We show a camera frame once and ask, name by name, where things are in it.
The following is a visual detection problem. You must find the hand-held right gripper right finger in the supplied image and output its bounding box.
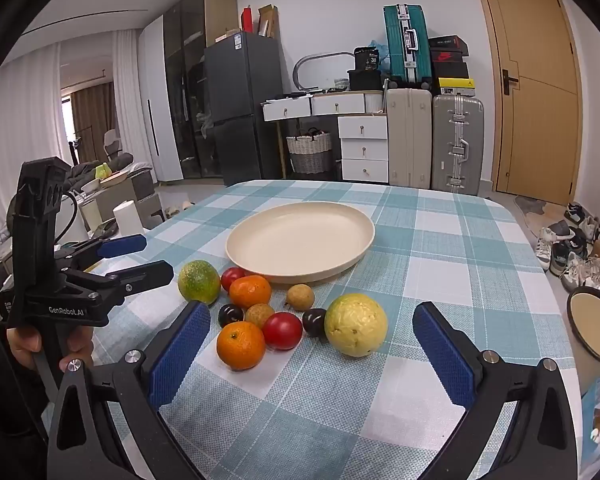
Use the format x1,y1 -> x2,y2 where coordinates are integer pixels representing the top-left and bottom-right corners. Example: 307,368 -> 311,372
412,301 -> 578,480

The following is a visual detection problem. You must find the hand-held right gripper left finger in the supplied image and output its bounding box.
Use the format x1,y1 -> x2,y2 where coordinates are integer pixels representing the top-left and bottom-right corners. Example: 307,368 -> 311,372
47,301 -> 212,480

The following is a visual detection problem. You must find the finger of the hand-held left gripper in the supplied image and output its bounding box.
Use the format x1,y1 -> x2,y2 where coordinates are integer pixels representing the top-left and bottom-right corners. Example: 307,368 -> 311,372
62,260 -> 175,306
55,233 -> 147,269

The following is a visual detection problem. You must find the green guava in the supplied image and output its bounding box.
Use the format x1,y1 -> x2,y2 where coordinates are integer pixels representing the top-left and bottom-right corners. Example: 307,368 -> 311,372
177,259 -> 222,306

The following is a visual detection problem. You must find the dark purple plum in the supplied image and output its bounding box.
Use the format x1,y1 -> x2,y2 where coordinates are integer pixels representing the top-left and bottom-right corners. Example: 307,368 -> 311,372
217,303 -> 245,329
302,308 -> 328,338

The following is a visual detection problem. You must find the orange mandarin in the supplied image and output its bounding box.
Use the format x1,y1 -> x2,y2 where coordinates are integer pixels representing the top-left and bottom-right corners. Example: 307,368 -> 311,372
216,321 -> 267,371
228,275 -> 272,309

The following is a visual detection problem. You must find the red tomato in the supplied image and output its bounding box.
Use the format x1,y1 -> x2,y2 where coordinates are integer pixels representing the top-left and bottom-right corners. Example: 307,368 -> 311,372
221,267 -> 247,293
261,312 -> 304,351

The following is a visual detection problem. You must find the brown longan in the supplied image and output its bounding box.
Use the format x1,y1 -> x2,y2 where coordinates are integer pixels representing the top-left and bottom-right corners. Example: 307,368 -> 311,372
244,303 -> 276,328
285,283 -> 315,312

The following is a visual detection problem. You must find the yellow guava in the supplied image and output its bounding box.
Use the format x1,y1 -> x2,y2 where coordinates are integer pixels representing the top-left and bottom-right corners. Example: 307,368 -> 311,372
324,293 -> 389,358

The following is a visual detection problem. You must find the cream round plate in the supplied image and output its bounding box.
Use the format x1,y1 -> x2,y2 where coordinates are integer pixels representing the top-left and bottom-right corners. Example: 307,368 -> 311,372
225,201 -> 376,285

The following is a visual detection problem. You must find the person's left forearm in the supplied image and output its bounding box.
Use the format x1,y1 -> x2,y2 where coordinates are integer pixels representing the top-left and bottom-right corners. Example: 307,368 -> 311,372
0,335 -> 51,480

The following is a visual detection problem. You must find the person's left hand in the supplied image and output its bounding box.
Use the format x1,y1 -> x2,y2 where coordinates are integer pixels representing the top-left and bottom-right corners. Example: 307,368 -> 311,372
6,326 -> 96,373

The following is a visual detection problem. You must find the white cylindrical appliance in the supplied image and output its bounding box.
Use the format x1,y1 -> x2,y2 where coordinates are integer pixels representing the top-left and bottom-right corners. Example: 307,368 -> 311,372
112,200 -> 141,237

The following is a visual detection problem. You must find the grey coffee table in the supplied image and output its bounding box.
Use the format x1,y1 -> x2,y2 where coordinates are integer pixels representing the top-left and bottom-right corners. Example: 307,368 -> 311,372
80,175 -> 163,233

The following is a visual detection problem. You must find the grey sofa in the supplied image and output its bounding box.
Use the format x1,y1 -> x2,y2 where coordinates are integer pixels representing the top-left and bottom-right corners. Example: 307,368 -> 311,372
65,152 -> 153,196

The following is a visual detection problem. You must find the teal checkered tablecloth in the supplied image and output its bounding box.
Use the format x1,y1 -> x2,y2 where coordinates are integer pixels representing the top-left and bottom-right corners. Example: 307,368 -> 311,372
87,179 -> 588,480

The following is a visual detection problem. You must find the white office chair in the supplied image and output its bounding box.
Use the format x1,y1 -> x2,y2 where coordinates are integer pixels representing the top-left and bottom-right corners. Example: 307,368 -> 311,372
102,129 -> 126,158

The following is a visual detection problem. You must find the white sheer curtain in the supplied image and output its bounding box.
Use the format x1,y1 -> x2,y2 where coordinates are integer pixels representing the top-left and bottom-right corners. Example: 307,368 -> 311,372
0,42 -> 63,221
111,30 -> 146,161

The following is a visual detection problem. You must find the brown curtain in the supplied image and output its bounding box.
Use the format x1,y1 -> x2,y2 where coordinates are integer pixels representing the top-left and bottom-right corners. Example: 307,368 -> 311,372
71,82 -> 117,153

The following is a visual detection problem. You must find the round black-rimmed stool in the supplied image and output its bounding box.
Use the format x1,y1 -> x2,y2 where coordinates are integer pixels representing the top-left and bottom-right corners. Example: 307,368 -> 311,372
566,287 -> 600,365

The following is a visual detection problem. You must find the pile of sneakers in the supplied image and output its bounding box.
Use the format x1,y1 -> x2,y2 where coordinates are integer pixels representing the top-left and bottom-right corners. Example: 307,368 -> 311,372
535,201 -> 600,301

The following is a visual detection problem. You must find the white wardrobe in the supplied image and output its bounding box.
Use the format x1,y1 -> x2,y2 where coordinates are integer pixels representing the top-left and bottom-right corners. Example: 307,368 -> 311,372
139,15 -> 183,183

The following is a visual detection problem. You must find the grey doormat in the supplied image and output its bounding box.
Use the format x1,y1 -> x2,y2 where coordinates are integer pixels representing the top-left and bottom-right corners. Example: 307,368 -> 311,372
514,195 -> 571,236

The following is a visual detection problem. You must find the dark glass-door cabinet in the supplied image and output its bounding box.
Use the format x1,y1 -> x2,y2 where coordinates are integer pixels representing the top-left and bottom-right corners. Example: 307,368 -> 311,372
162,0 -> 238,181

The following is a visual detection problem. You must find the dark grey refrigerator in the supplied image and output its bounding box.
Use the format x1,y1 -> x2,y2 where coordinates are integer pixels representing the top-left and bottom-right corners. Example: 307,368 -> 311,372
203,31 -> 287,188

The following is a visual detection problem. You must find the woven laundry basket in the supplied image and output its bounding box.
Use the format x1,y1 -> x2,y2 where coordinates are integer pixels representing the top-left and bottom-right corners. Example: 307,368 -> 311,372
286,130 -> 333,175

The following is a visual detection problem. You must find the silver suitcase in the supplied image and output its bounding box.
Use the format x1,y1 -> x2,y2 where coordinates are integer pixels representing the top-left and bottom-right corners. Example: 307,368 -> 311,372
431,94 -> 485,196

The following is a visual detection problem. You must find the white drawer chest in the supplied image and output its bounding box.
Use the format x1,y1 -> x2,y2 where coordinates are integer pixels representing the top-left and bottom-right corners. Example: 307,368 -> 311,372
337,115 -> 389,183

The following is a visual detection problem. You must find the beige suitcase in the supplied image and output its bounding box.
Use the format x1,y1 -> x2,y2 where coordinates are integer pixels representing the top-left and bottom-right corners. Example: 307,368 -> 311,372
385,87 -> 433,188

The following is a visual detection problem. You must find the white dressing table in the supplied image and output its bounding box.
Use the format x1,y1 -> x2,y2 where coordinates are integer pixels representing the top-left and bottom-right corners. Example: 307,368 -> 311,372
260,89 -> 388,181

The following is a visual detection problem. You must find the wooden door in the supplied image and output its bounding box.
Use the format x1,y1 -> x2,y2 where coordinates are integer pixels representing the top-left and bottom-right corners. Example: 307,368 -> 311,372
469,0 -> 583,206

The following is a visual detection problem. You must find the cardboard box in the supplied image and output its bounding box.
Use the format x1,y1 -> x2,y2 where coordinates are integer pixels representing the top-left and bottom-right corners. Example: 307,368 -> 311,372
257,5 -> 279,38

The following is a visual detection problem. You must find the oval mirror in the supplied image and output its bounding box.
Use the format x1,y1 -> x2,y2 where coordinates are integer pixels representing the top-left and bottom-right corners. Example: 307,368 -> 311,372
292,52 -> 353,92

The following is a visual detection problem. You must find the plain black shoe box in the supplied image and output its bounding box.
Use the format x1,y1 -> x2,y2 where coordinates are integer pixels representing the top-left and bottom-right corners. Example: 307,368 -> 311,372
432,61 -> 470,80

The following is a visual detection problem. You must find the black storage box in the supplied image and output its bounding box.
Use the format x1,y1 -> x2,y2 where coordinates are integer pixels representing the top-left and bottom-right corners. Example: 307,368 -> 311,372
347,69 -> 383,92

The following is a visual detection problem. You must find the black printed bag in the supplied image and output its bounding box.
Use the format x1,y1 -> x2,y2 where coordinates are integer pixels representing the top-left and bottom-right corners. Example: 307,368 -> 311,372
353,46 -> 381,72

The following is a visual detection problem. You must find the blue plastic bag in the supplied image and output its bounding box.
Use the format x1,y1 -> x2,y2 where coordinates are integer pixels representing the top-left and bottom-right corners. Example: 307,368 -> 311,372
367,39 -> 392,78

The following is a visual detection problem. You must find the teal suitcase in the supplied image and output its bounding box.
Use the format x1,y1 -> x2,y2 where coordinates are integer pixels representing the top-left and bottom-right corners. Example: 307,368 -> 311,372
383,4 -> 433,88

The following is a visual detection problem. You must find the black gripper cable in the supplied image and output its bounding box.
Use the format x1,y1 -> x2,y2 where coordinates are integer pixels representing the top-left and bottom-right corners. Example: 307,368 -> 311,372
60,190 -> 81,246

